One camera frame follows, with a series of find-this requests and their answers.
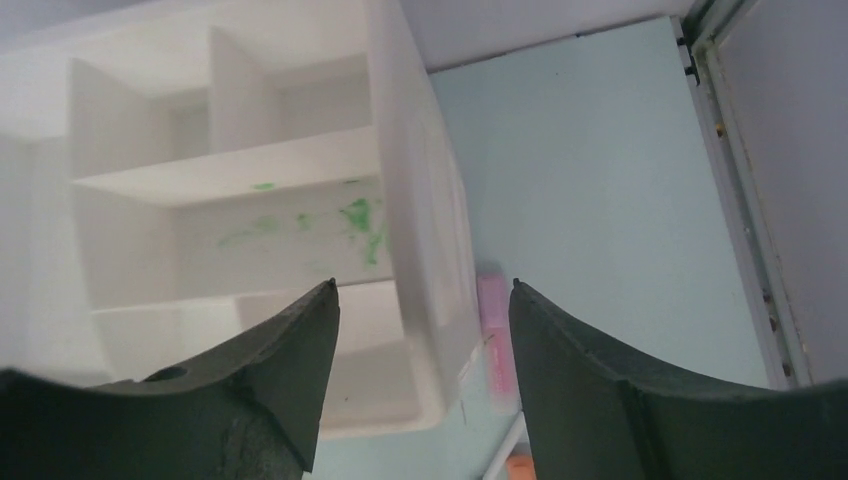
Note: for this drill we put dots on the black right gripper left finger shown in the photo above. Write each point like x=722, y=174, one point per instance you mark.
x=248, y=408

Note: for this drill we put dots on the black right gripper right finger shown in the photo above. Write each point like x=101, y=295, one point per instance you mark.
x=598, y=408

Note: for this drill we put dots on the white plastic drawer organizer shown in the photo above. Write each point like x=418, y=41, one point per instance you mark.
x=175, y=172

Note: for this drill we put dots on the orange grey highlighter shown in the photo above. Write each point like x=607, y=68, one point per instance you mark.
x=520, y=467

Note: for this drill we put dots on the pink highlighter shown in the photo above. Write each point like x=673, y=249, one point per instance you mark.
x=493, y=306

